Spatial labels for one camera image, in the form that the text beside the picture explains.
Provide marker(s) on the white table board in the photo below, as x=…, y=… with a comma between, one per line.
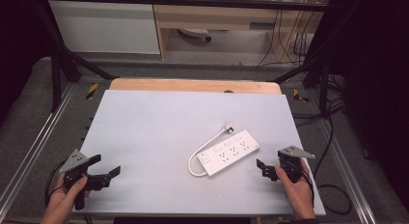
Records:
x=144, y=146

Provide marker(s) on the white power strip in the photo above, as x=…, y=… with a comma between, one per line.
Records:
x=230, y=153

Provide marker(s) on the white power plug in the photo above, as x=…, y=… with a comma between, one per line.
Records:
x=229, y=127

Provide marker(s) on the white chair base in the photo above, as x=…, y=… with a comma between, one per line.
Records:
x=196, y=33

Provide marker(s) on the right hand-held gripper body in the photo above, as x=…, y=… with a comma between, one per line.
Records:
x=291, y=161

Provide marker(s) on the person's right hand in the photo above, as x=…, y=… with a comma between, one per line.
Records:
x=299, y=195

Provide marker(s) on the person's left hand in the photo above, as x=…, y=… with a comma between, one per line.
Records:
x=61, y=201

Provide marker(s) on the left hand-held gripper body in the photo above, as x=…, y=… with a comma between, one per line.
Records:
x=71, y=162

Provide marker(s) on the wooden table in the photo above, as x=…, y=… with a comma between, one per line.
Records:
x=193, y=85

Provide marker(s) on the aluminium rail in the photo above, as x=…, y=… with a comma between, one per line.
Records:
x=350, y=172
x=35, y=143

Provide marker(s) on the white cabinet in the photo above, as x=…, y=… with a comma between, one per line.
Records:
x=103, y=27

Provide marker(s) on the black metal frame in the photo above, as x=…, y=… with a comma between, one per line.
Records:
x=180, y=1

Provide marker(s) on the yellow black tape marker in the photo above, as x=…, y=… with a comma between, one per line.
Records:
x=92, y=90
x=299, y=96

